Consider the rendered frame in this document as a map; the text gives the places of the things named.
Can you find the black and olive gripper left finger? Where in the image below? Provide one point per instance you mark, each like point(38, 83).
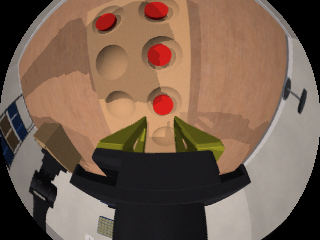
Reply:
point(125, 138)

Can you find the red disc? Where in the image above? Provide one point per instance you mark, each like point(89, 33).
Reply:
point(162, 104)
point(155, 10)
point(159, 55)
point(106, 22)

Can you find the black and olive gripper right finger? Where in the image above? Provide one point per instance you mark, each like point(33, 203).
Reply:
point(195, 139)

